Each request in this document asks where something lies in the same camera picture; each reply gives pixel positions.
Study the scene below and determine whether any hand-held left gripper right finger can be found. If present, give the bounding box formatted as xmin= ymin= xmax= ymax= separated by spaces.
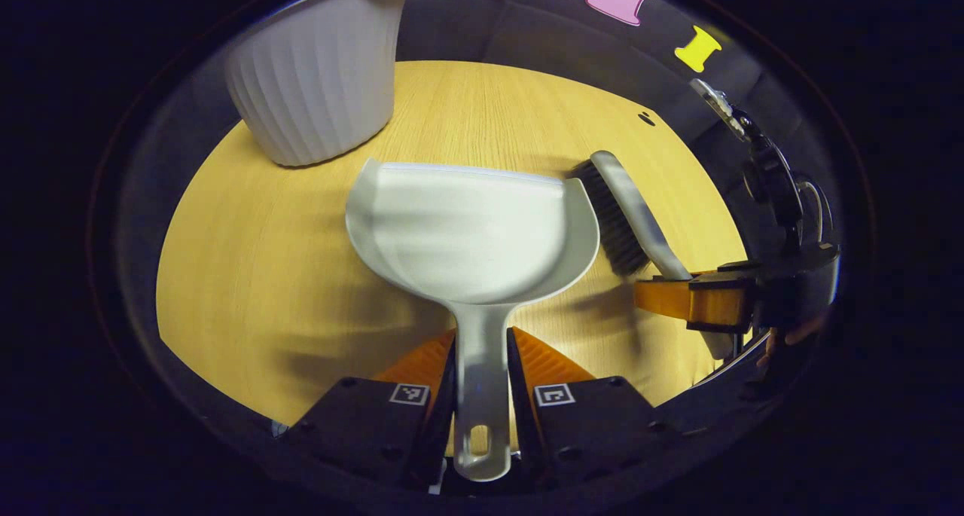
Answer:
xmin=506 ymin=328 xmax=679 ymax=488

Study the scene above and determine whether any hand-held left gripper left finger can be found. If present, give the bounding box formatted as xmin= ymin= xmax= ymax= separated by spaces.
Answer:
xmin=282 ymin=329 xmax=459 ymax=494

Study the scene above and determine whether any small white broom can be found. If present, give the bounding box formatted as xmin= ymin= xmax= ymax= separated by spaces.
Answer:
xmin=569 ymin=150 xmax=736 ymax=360

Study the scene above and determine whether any small white dustpan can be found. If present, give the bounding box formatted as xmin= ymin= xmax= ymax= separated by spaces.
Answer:
xmin=345 ymin=158 xmax=601 ymax=483

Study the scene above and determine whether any grey ribbed garbage bin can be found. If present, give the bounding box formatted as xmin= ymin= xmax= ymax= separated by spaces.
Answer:
xmin=224 ymin=0 xmax=431 ymax=168

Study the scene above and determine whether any wooden desktop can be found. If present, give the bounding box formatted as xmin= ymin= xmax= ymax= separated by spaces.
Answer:
xmin=156 ymin=60 xmax=748 ymax=456

